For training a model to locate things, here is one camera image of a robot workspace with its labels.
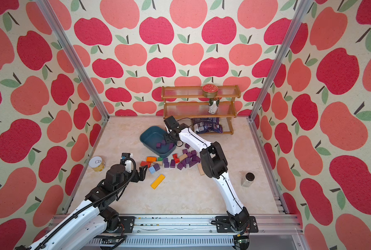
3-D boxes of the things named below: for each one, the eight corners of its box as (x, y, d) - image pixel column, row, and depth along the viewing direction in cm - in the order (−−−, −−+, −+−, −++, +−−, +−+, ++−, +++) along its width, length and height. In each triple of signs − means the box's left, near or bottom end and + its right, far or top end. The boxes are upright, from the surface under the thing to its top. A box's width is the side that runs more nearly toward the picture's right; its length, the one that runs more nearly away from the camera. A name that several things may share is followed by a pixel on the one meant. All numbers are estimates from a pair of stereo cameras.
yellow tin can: (90, 171, 94) (85, 166, 89) (94, 161, 99) (90, 156, 94) (103, 171, 94) (99, 166, 89) (107, 161, 99) (103, 156, 94)
